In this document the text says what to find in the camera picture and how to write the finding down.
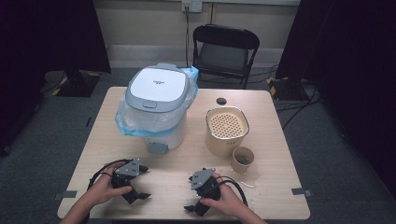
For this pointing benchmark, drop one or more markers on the black folding chair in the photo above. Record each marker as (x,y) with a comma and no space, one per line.
(222,56)

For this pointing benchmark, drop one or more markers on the dark curtain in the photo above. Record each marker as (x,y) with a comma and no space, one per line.
(46,40)
(351,62)

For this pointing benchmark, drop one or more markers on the clear blue-edged trash bag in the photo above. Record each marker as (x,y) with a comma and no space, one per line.
(137,121)

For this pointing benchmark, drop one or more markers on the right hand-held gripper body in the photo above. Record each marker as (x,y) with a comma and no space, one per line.
(204,180)

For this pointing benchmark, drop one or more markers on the black stand base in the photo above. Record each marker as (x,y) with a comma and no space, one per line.
(76,84)
(288,88)

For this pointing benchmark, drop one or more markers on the person's right hand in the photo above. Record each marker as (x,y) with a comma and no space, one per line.
(229,202)

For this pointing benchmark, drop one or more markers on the dark wet tea residue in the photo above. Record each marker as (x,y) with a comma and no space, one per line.
(244,159)

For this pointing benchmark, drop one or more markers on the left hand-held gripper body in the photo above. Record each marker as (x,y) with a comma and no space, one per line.
(130,168)

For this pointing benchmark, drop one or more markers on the grey floor tape marker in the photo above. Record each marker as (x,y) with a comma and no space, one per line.
(65,195)
(301,191)

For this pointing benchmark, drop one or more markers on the brown paper cup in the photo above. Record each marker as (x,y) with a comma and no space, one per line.
(239,166)

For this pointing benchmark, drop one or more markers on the person's left hand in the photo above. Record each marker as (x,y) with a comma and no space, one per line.
(104,189)

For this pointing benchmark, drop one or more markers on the white pedal trash can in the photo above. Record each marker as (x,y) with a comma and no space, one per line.
(160,84)

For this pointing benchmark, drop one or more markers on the white wall socket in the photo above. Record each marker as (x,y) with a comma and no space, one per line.
(192,5)

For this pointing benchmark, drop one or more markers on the beige strainer container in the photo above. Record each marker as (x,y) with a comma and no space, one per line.
(218,143)

